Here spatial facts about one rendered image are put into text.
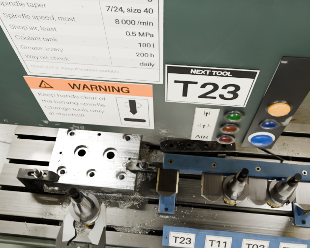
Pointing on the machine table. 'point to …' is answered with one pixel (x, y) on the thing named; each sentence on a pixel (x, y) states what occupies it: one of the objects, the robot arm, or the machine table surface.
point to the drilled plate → (108, 140)
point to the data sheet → (86, 37)
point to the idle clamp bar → (178, 149)
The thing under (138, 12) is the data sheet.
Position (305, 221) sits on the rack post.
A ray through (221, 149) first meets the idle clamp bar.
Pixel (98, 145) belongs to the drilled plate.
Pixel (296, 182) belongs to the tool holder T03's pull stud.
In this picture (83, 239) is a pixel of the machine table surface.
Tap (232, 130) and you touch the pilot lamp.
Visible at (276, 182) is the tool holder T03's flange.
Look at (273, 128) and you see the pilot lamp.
